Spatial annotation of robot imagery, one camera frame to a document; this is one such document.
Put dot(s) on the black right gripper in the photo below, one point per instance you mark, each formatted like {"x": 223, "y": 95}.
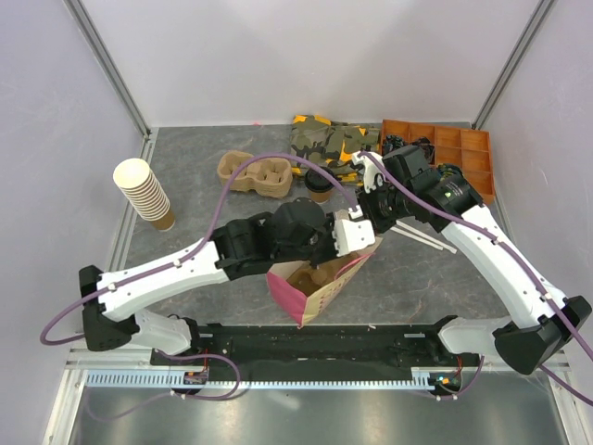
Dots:
{"x": 379, "y": 224}

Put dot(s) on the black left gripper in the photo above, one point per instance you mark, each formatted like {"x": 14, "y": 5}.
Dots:
{"x": 333, "y": 251}

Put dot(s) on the brown pulp cup carrier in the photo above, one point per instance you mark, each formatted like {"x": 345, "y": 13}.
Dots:
{"x": 309, "y": 280}
{"x": 271, "y": 177}

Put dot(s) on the brown paper coffee cup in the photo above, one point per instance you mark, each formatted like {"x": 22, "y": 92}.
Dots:
{"x": 320, "y": 197}

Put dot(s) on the beige pink paper bag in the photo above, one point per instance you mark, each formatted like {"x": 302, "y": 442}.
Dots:
{"x": 304, "y": 309}

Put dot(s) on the black plastic cup lid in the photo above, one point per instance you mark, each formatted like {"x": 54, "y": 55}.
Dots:
{"x": 318, "y": 182}

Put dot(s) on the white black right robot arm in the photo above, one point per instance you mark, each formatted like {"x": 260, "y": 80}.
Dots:
{"x": 541, "y": 320}

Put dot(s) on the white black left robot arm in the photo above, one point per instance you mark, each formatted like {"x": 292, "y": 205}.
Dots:
{"x": 298, "y": 231}

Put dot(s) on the white wrapped straw left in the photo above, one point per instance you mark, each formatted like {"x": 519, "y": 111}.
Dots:
{"x": 416, "y": 238}

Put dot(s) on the white wrapped straw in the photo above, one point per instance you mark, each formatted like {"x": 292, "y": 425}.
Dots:
{"x": 416, "y": 238}
{"x": 428, "y": 238}

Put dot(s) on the white wrapped straw right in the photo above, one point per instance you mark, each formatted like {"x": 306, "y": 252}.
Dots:
{"x": 428, "y": 238}

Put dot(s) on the dark blue rolled tie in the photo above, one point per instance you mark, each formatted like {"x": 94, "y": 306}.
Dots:
{"x": 392, "y": 142}

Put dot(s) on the yellow blue rolled tie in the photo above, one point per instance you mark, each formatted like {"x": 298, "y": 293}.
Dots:
{"x": 446, "y": 170}

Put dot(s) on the dark patterned rolled tie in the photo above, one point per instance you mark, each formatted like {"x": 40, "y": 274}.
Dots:
{"x": 427, "y": 148}

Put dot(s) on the camouflage folded cloth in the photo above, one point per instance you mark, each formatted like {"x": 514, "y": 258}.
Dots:
{"x": 331, "y": 144}

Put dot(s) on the orange wooden divided tray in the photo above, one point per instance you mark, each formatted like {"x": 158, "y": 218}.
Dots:
{"x": 468, "y": 149}

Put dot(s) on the stack of paper cups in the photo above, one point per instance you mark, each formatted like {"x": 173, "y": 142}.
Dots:
{"x": 136, "y": 180}

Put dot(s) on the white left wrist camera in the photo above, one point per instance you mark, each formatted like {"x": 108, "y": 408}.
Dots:
{"x": 352, "y": 231}

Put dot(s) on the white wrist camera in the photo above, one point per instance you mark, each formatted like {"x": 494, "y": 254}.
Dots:
{"x": 352, "y": 231}
{"x": 372, "y": 176}

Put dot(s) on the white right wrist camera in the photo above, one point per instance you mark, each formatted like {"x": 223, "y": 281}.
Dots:
{"x": 372, "y": 176}

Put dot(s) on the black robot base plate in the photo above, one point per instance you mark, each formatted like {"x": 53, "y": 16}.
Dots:
{"x": 319, "y": 352}

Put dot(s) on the slotted grey cable duct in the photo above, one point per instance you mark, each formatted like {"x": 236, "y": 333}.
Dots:
{"x": 184, "y": 380}

